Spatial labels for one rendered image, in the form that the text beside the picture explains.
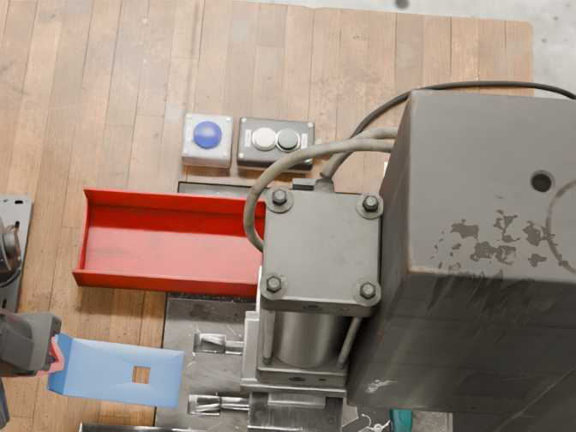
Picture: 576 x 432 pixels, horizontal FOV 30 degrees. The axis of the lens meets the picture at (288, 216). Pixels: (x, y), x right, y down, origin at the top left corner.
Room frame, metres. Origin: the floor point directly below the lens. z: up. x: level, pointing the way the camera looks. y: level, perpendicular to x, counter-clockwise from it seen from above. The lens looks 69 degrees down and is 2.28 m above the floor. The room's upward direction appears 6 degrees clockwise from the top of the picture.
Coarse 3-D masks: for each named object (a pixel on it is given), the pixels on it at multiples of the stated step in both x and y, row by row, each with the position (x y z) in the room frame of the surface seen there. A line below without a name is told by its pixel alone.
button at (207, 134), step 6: (198, 126) 0.64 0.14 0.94; (204, 126) 0.64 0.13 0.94; (210, 126) 0.64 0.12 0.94; (216, 126) 0.65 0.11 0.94; (198, 132) 0.63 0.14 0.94; (204, 132) 0.63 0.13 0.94; (210, 132) 0.63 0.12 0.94; (216, 132) 0.64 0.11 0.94; (198, 138) 0.62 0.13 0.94; (204, 138) 0.62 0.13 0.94; (210, 138) 0.63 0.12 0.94; (216, 138) 0.63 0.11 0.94; (198, 144) 0.62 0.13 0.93; (204, 144) 0.62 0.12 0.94; (210, 144) 0.62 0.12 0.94; (216, 144) 0.62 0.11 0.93
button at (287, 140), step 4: (280, 132) 0.65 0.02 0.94; (284, 132) 0.65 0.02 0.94; (288, 132) 0.65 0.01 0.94; (292, 132) 0.65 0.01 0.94; (280, 136) 0.64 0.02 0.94; (284, 136) 0.64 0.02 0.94; (288, 136) 0.64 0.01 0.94; (292, 136) 0.64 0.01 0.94; (296, 136) 0.64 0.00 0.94; (280, 140) 0.63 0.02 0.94; (284, 140) 0.64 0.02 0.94; (288, 140) 0.64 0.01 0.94; (292, 140) 0.64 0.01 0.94; (296, 140) 0.64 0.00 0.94; (280, 144) 0.63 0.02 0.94; (284, 144) 0.63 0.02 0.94; (288, 144) 0.63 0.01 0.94; (292, 144) 0.63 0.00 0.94; (296, 144) 0.63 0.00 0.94; (284, 148) 0.62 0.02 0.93; (288, 148) 0.62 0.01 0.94; (292, 148) 0.63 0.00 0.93
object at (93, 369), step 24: (72, 360) 0.28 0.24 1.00; (96, 360) 0.29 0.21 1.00; (120, 360) 0.29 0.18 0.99; (144, 360) 0.30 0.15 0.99; (168, 360) 0.30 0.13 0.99; (48, 384) 0.25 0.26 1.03; (72, 384) 0.26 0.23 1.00; (96, 384) 0.26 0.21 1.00; (120, 384) 0.26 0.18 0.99; (144, 384) 0.27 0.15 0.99; (168, 384) 0.27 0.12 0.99
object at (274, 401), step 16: (256, 304) 0.34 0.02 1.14; (256, 320) 0.31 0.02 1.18; (256, 336) 0.29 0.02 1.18; (256, 352) 0.27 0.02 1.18; (240, 384) 0.24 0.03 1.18; (256, 384) 0.24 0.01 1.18; (272, 384) 0.24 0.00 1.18; (288, 384) 0.24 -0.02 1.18; (256, 400) 0.23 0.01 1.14; (272, 400) 0.23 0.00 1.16; (288, 400) 0.23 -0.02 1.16; (304, 400) 0.23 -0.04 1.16; (320, 400) 0.24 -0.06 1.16; (336, 400) 0.24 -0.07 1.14; (256, 416) 0.22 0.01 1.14; (272, 416) 0.22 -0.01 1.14; (288, 416) 0.22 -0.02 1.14; (304, 416) 0.22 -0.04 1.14; (320, 416) 0.22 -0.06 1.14; (336, 416) 0.23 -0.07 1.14
